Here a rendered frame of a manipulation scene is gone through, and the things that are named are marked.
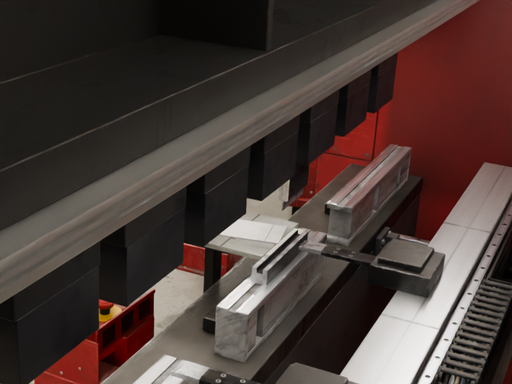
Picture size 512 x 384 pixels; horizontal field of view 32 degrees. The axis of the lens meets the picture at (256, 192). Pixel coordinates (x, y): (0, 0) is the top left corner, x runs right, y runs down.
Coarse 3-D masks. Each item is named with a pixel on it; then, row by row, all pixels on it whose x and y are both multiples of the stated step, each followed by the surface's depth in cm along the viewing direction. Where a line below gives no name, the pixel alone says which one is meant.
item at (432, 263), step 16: (400, 240) 165; (336, 256) 164; (352, 256) 164; (368, 256) 165; (384, 256) 158; (400, 256) 158; (416, 256) 159; (432, 256) 162; (384, 272) 156; (400, 272) 155; (416, 272) 155; (432, 272) 156; (400, 288) 156; (416, 288) 155; (432, 288) 157
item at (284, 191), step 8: (296, 168) 163; (304, 168) 166; (296, 176) 163; (304, 176) 167; (288, 184) 161; (296, 184) 164; (304, 184) 168; (280, 192) 162; (288, 192) 161; (296, 192) 165; (288, 200) 165
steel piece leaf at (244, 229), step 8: (232, 224) 175; (240, 224) 176; (248, 224) 176; (256, 224) 176; (264, 224) 176; (272, 224) 176; (224, 232) 171; (232, 232) 172; (240, 232) 172; (248, 232) 172; (256, 232) 172; (264, 232) 172; (256, 240) 169; (264, 240) 169
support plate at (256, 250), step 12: (252, 216) 180; (264, 216) 180; (288, 228) 176; (216, 240) 168; (240, 240) 169; (252, 240) 169; (228, 252) 166; (240, 252) 165; (252, 252) 164; (264, 252) 165
